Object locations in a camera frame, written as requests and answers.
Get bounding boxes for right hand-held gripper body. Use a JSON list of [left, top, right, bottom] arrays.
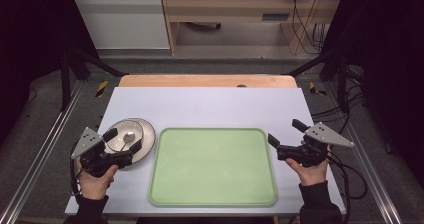
[[276, 121, 355, 168]]

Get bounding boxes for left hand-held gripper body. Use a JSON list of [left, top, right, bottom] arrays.
[[70, 127, 134, 178]]

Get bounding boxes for metal spoon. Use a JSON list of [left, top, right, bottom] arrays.
[[119, 131, 137, 152]]

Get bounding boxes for beige plate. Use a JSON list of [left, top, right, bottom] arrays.
[[104, 117, 157, 168]]

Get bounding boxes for white bowl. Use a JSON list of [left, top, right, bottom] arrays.
[[104, 119, 145, 153]]

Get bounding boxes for green tray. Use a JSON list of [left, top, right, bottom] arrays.
[[148, 127, 278, 207]]

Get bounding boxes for person's right hand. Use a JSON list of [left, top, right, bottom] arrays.
[[285, 145, 333, 187]]

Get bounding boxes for person's left hand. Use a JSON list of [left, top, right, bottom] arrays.
[[75, 157, 120, 201]]

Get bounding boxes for yellow black striped tape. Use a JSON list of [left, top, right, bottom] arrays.
[[308, 81, 328, 97], [95, 80, 110, 98]]

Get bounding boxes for white table board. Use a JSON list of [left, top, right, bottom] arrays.
[[64, 86, 347, 217]]

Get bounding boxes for wooden table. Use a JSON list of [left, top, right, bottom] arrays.
[[118, 74, 298, 89]]

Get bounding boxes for white cabinet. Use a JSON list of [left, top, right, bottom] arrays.
[[67, 0, 171, 50]]

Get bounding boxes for wooden desk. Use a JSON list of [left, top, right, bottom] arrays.
[[159, 0, 348, 56]]

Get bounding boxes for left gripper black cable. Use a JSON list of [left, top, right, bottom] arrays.
[[69, 145, 84, 205]]

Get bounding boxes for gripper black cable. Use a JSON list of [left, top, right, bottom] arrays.
[[327, 151, 369, 224], [69, 145, 84, 205]]

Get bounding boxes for bundle of black cables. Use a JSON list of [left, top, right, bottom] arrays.
[[310, 63, 368, 136]]

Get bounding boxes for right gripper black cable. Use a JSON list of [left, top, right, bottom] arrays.
[[327, 151, 369, 224]]

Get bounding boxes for aluminium rail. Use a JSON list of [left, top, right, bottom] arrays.
[[0, 80, 85, 224], [325, 82, 405, 224]]

